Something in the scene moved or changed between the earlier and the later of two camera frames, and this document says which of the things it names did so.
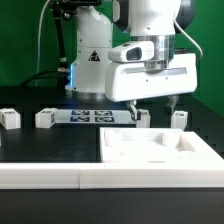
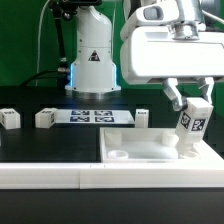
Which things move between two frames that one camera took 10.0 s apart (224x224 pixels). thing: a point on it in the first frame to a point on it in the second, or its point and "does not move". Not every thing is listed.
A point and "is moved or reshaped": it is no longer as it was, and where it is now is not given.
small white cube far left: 10,118 does not move
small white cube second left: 45,118 does not move
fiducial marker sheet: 93,116 does not move
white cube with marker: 179,119 is moved or reshaped
